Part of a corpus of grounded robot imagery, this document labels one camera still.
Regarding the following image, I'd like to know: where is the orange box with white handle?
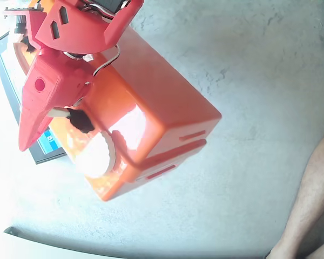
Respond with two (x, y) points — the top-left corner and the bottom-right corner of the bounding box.
(13, 25), (222, 202)

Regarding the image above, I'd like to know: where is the black frame kit box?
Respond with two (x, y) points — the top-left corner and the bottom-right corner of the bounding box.
(0, 31), (68, 165)

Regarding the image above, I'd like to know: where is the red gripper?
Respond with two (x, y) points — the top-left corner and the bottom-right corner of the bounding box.
(18, 52), (96, 152)

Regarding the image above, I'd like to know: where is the wrist camera with red mount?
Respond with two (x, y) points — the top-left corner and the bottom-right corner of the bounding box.
(3, 9), (48, 52)

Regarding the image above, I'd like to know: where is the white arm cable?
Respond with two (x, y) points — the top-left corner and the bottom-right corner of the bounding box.
(93, 44), (121, 78)

